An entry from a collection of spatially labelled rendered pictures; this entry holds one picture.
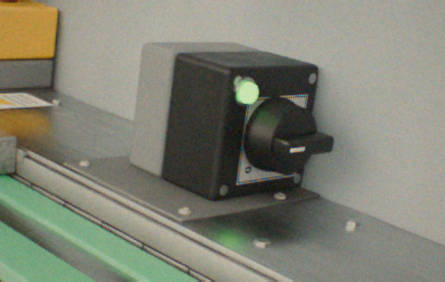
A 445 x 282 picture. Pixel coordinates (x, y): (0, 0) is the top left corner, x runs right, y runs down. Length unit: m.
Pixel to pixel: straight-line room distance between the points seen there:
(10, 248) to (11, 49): 0.30
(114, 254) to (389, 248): 0.15
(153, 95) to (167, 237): 0.10
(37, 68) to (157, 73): 0.24
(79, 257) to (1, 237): 0.04
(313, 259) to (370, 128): 0.12
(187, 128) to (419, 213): 0.14
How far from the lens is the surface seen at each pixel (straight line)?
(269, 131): 0.53
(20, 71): 0.78
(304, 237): 0.50
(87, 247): 0.50
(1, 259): 0.48
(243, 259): 0.46
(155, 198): 0.53
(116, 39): 0.73
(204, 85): 0.53
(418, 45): 0.54
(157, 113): 0.56
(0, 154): 0.60
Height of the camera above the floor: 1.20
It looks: 44 degrees down
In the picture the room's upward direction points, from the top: 96 degrees counter-clockwise
